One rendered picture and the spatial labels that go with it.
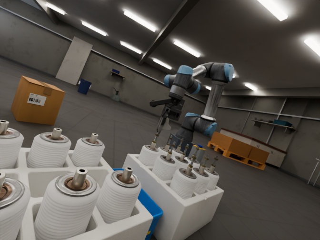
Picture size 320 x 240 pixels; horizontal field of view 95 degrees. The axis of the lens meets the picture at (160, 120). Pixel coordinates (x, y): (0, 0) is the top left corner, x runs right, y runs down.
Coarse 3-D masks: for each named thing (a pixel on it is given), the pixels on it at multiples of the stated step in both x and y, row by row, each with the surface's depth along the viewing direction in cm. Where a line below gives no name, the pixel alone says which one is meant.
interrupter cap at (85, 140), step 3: (84, 138) 54; (87, 138) 55; (84, 141) 50; (87, 141) 52; (96, 141) 56; (99, 141) 56; (90, 144) 50; (93, 144) 51; (96, 144) 52; (99, 144) 53; (102, 144) 54
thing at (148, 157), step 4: (144, 148) 73; (140, 152) 75; (144, 152) 73; (148, 152) 72; (152, 152) 72; (156, 152) 73; (140, 156) 74; (144, 156) 72; (148, 156) 72; (152, 156) 72; (156, 156) 73; (140, 160) 73; (144, 160) 72; (148, 160) 72; (152, 160) 73; (144, 164) 72; (148, 164) 72; (152, 164) 73
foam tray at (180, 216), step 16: (128, 160) 75; (144, 176) 65; (160, 192) 58; (208, 192) 68; (160, 208) 56; (176, 208) 52; (192, 208) 55; (208, 208) 68; (160, 224) 55; (176, 224) 50; (192, 224) 60
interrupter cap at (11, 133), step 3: (9, 129) 39; (12, 129) 40; (6, 132) 38; (9, 132) 38; (12, 132) 39; (15, 132) 39; (18, 132) 39; (0, 135) 35; (3, 135) 36; (6, 135) 36; (9, 135) 36; (12, 135) 37; (15, 135) 38; (18, 135) 38; (0, 138) 34; (3, 138) 35; (6, 138) 35; (9, 138) 36; (12, 138) 36
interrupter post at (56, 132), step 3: (54, 129) 44; (57, 129) 45; (60, 129) 46; (54, 132) 44; (57, 132) 44; (60, 132) 45; (51, 135) 44; (54, 135) 44; (57, 135) 45; (51, 138) 44; (54, 138) 44; (57, 138) 45
